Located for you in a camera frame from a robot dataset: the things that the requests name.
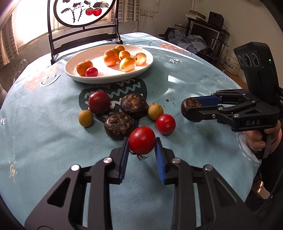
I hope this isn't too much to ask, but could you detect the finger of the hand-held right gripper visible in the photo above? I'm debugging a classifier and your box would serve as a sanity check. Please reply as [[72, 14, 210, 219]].
[[182, 100, 279, 125], [188, 89, 258, 107]]

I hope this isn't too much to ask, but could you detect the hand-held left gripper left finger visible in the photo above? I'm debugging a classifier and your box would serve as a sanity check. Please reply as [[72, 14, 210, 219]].
[[24, 137, 130, 230]]

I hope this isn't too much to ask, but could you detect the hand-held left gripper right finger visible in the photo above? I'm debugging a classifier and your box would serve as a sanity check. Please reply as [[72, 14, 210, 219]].
[[154, 137, 258, 230]]

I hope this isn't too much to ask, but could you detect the dark water chestnut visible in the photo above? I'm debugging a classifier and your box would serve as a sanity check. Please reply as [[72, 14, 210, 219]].
[[104, 112, 134, 140], [181, 97, 203, 122], [120, 93, 149, 119]]

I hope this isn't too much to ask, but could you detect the red cherry tomato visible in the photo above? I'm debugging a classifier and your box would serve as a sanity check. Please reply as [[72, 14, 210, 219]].
[[128, 126, 156, 160], [156, 114, 176, 135], [85, 67, 99, 77]]

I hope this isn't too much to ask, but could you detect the yellow loquat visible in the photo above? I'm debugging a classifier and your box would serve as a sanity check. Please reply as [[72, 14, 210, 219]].
[[133, 53, 147, 66]]

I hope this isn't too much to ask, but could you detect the green yellow round fruit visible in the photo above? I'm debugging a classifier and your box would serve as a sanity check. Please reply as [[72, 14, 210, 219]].
[[119, 57, 136, 72]]

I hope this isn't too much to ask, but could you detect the white round plate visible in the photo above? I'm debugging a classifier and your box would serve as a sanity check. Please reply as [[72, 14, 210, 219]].
[[64, 44, 154, 84]]

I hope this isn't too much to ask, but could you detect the large orange tangerine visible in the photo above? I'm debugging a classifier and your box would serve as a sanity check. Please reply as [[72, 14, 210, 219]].
[[102, 50, 119, 66]]

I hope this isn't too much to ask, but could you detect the person's right hand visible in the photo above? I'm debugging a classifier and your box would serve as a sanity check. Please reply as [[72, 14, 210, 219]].
[[245, 120, 282, 153]]

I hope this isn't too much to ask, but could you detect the white plastic bucket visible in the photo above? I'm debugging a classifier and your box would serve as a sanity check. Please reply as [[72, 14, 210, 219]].
[[224, 50, 241, 74]]

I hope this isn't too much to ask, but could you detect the light blue printed tablecloth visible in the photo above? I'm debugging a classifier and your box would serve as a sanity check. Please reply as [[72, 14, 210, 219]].
[[0, 33, 260, 230]]

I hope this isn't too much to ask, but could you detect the brown longan right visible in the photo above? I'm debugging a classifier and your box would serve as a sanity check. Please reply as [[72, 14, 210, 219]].
[[148, 103, 164, 121]]

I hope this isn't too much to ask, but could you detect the brown longan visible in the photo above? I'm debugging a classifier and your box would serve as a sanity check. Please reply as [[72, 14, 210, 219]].
[[78, 110, 94, 127], [148, 103, 164, 121]]

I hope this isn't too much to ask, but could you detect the brown longan left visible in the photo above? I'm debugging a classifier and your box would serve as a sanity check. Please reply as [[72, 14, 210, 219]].
[[78, 110, 94, 127]]

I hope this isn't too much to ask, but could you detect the dark red tomato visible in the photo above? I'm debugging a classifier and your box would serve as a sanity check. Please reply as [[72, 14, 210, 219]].
[[88, 91, 111, 114]]

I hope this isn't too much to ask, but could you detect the pile of blue clothes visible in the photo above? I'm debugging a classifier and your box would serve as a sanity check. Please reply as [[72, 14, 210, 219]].
[[165, 28, 209, 53]]

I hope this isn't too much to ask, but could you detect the black monitor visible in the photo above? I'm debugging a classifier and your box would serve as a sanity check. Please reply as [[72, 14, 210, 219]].
[[189, 22, 221, 45]]

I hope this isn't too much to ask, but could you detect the black speaker box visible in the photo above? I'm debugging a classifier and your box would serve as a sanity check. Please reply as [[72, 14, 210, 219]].
[[209, 11, 224, 26]]

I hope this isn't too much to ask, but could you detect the brick pattern curtain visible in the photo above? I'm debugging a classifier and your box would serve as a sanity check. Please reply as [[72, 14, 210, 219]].
[[116, 0, 142, 22], [0, 27, 27, 69]]

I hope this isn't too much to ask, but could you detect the black chair with painted back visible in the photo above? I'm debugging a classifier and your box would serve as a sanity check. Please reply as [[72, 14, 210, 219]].
[[47, 0, 123, 65]]

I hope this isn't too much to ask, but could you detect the bright window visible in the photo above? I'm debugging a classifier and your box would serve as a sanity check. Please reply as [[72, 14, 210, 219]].
[[12, 0, 50, 47]]

